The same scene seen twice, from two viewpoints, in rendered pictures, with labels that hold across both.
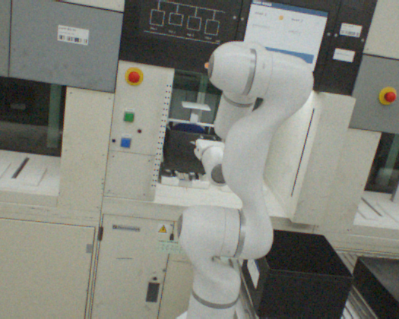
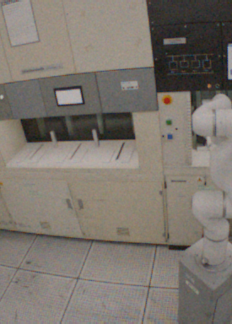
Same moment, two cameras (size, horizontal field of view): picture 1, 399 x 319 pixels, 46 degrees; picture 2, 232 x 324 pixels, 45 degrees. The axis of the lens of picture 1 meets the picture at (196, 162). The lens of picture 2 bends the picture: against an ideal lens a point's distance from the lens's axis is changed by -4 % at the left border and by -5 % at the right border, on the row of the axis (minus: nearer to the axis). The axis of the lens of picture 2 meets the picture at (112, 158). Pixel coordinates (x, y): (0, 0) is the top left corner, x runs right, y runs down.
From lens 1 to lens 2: 38 cm
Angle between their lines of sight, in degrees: 28
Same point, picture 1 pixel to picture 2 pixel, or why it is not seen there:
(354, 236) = not seen: outside the picture
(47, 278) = (142, 207)
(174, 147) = not seen: hidden behind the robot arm
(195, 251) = (200, 218)
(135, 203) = (181, 168)
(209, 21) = (204, 61)
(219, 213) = (211, 197)
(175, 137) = not seen: hidden behind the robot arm
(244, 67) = (209, 125)
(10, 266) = (123, 202)
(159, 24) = (175, 68)
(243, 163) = (219, 174)
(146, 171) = (184, 149)
